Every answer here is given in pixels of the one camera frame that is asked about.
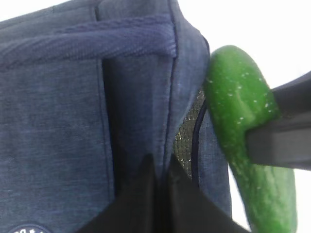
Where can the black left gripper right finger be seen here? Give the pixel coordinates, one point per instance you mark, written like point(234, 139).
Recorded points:
point(191, 210)

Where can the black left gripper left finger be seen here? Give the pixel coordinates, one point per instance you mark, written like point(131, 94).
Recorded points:
point(132, 211)

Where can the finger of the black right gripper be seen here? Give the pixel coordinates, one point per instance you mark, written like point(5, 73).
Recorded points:
point(294, 98)
point(281, 143)

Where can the navy blue lunch bag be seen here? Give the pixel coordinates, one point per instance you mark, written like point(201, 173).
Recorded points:
point(87, 89)

